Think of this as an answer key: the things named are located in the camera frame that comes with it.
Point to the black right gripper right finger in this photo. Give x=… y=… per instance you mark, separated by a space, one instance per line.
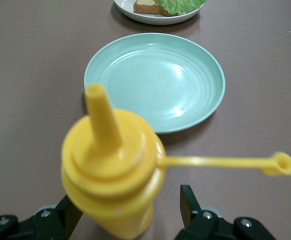
x=190 y=207

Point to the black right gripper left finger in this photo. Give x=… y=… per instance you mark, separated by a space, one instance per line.
x=48 y=222

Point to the yellow mustard squeeze bottle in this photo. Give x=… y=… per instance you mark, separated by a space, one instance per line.
x=110 y=175

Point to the green lettuce leaf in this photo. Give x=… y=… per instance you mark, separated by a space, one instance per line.
x=178 y=6

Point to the brown bread slice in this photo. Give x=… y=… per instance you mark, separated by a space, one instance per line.
x=148 y=8

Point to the mint green plate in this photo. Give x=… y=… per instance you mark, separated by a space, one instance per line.
x=160 y=82

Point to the beige plate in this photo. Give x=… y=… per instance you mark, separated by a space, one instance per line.
x=148 y=18

